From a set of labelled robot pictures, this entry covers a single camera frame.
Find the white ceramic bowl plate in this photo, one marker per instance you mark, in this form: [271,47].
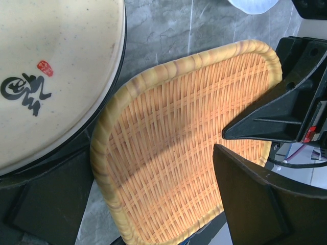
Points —
[253,7]

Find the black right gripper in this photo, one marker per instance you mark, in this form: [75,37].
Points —
[294,110]

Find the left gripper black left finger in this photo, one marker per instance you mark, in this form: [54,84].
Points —
[48,200]

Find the beige plate, black calligraphy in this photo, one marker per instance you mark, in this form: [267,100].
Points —
[58,63]

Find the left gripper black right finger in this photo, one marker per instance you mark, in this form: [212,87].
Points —
[263,207]

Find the woven bamboo plate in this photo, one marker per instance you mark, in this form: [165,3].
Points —
[151,151]

